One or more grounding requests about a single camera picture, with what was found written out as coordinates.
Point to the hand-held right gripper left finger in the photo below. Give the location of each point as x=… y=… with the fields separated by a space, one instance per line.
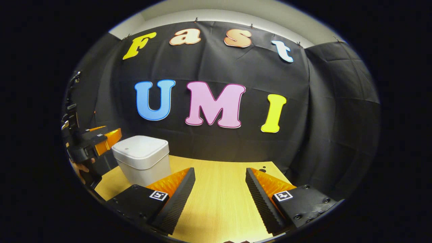
x=179 y=199

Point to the wooden desktop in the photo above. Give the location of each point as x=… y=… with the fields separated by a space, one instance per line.
x=219 y=202

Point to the black backdrop cloth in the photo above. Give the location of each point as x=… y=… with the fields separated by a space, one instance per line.
x=216 y=67

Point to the white desktop garbage bin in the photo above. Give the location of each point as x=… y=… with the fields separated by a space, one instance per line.
x=141 y=158

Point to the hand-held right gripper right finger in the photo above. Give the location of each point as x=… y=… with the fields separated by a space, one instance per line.
x=261 y=199

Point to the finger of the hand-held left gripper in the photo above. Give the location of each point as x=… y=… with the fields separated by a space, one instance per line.
x=97 y=128
x=108 y=141

